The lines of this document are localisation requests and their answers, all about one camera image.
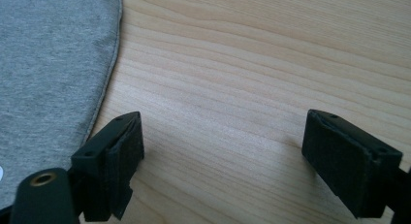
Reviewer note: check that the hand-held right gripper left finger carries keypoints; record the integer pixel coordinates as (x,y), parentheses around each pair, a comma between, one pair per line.
(110,162)

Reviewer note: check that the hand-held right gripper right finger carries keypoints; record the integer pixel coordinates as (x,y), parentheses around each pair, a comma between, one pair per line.
(349,166)

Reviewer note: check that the grey cloth garment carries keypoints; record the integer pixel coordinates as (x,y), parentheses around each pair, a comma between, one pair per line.
(51,85)

